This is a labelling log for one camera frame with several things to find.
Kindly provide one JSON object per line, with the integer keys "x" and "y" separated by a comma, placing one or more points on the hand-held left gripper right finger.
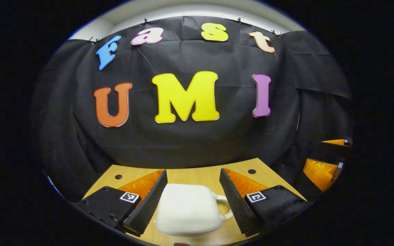
{"x": 236, "y": 205}

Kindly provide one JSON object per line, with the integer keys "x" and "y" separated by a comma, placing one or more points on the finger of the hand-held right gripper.
{"x": 335, "y": 142}
{"x": 318, "y": 172}

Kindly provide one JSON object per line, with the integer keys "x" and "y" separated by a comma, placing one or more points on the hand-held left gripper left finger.
{"x": 149, "y": 205}

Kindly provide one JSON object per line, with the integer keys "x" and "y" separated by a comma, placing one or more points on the white suitcase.
{"x": 186, "y": 210}

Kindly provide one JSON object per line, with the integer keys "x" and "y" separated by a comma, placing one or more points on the black backdrop cloth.
{"x": 183, "y": 143}

